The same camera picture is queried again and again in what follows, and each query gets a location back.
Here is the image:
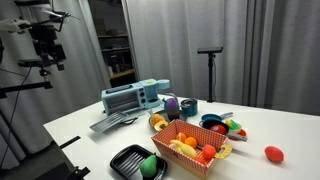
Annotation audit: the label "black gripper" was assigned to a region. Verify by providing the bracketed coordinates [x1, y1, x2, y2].
[29, 25, 66, 71]

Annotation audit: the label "purple plush toy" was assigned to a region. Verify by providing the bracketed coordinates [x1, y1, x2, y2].
[166, 98, 179, 110]

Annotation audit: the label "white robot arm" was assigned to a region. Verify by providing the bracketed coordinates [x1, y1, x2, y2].
[0, 19, 66, 71]

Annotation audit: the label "light blue toy oven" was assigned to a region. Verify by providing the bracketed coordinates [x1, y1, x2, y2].
[101, 79, 170, 115]

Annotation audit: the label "grey oven tray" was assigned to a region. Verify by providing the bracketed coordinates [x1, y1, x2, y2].
[90, 112, 128, 133]

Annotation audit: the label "stacked colourful cups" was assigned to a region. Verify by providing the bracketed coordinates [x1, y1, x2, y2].
[167, 110, 180, 121]

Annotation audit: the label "black grill tray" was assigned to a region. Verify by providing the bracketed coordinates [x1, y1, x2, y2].
[110, 144, 168, 180]

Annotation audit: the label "green plush pear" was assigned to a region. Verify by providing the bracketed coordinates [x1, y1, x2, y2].
[140, 154, 157, 177]

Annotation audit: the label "plush orange half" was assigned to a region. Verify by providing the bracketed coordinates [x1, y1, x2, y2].
[176, 132, 187, 142]

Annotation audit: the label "plush whole orange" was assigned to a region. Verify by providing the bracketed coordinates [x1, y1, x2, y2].
[184, 137, 197, 148]

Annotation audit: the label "yellow plush banana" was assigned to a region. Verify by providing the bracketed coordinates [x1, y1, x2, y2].
[169, 140, 197, 158]

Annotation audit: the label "red plush tomato in pan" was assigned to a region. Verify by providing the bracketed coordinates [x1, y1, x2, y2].
[210, 125, 226, 134]

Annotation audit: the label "red plush fruit in basket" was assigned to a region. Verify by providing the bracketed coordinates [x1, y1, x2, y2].
[202, 145, 216, 159]

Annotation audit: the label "yellow green plush corn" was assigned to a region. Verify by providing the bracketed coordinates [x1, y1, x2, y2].
[225, 119, 241, 130]

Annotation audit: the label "red plush fruit on table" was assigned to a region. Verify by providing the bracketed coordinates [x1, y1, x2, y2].
[264, 146, 284, 163]

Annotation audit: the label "black table clamp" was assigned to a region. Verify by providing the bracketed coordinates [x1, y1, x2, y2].
[33, 135, 92, 180]

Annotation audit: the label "grey round plate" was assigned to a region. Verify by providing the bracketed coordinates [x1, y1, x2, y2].
[148, 110, 188, 127]

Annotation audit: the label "teal small saucepan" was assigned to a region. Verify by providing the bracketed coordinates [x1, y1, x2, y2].
[201, 112, 233, 121]

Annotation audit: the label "black frying pan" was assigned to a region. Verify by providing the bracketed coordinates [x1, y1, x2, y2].
[199, 120, 247, 142]

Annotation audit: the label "red checkered basket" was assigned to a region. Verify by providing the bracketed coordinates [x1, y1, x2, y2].
[152, 120, 232, 180]

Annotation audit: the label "left camera tripod rig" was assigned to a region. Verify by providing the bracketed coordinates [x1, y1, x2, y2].
[0, 58, 54, 168]

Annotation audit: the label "camera on black stand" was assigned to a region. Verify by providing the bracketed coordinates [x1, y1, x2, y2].
[197, 46, 223, 103]

